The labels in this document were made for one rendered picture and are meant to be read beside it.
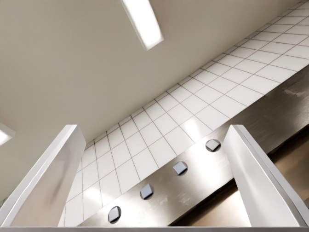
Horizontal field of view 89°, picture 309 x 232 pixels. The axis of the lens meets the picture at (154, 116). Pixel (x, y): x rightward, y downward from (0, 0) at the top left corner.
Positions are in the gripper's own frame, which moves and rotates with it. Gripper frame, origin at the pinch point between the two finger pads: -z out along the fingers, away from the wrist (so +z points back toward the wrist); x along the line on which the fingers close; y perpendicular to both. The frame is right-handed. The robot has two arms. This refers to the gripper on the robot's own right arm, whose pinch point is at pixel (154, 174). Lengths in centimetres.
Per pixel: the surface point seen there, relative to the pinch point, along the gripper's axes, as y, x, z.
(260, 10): 6, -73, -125
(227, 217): 48, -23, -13
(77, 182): 75, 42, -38
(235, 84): 35, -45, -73
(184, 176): 51, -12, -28
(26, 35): 9, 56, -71
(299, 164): 37, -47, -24
